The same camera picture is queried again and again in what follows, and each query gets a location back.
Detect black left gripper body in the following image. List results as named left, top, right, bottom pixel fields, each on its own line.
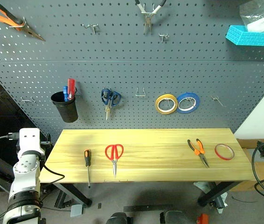
left=39, top=133, right=52, bottom=147

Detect gray metal pegboard wall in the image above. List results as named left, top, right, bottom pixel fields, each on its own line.
left=0, top=0, right=264, bottom=140

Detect brown cardboard box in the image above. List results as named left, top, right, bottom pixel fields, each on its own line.
left=229, top=138, right=264, bottom=192

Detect black plastic cup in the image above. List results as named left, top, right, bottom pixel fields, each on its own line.
left=50, top=91, right=79, bottom=123

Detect orange black screwdriver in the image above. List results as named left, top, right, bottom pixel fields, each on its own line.
left=83, top=149, right=92, bottom=189

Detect red tape roll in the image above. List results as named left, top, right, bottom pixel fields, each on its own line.
left=214, top=143, right=235, bottom=161

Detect black table leg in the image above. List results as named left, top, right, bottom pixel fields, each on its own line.
left=197, top=181, right=242, bottom=207
left=54, top=183, right=93, bottom=207

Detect orange black needle-nose pliers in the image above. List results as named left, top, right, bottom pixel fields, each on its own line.
left=187, top=138, right=210, bottom=168

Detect blue tape roll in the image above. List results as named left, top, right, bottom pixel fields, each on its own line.
left=176, top=92, right=201, bottom=114

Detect small red orange object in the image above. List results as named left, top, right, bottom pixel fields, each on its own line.
left=196, top=213, right=210, bottom=224

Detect dark rounded shape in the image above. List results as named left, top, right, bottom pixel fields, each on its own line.
left=160, top=210, right=190, bottom=224
left=108, top=211, right=132, bottom=224

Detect yellow tape roll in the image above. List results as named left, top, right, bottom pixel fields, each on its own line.
left=154, top=94, right=178, bottom=115

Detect teal plastic basket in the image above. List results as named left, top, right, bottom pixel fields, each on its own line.
left=225, top=25, right=264, bottom=47

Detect flat black bar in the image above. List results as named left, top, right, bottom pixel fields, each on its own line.
left=123, top=204, right=174, bottom=213

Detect orange black hanging pliers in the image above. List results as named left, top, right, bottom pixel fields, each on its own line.
left=0, top=0, right=46, bottom=42

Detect clear plastic bag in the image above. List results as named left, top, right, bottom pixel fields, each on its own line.
left=239, top=0, right=264, bottom=33

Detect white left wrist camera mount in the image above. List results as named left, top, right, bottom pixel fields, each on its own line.
left=17, top=127, right=46, bottom=157

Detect red handled screwdriver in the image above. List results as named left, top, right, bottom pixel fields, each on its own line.
left=67, top=78, right=76, bottom=101

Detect blue handled scissors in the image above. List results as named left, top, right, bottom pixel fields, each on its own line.
left=100, top=87, right=122, bottom=121

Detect red handled scissors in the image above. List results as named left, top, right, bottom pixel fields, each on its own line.
left=104, top=144, right=125, bottom=178

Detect white handled hanging pliers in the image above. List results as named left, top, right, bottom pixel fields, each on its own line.
left=134, top=0, right=167, bottom=35

